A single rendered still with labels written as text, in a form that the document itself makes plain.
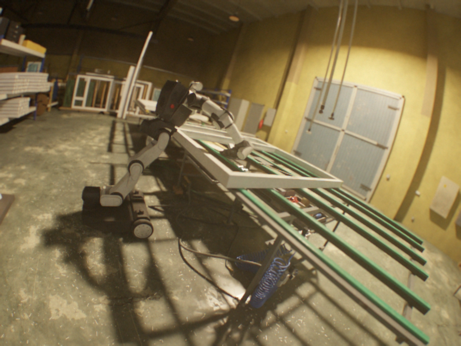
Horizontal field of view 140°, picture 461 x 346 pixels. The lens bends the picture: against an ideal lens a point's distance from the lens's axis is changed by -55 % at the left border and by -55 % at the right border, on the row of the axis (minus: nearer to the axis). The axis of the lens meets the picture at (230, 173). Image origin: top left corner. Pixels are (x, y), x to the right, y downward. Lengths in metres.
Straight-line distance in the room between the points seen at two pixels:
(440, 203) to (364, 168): 3.09
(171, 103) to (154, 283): 1.34
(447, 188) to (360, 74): 5.18
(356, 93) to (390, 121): 1.73
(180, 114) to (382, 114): 6.84
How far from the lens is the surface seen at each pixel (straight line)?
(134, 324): 1.32
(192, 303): 1.42
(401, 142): 7.25
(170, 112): 1.50
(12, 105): 5.08
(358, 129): 7.51
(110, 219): 1.72
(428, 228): 7.34
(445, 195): 7.10
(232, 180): 0.92
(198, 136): 1.91
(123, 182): 1.71
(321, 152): 7.91
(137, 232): 1.73
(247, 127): 11.08
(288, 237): 0.75
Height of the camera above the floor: 1.22
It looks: 18 degrees down
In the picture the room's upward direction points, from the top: 17 degrees clockwise
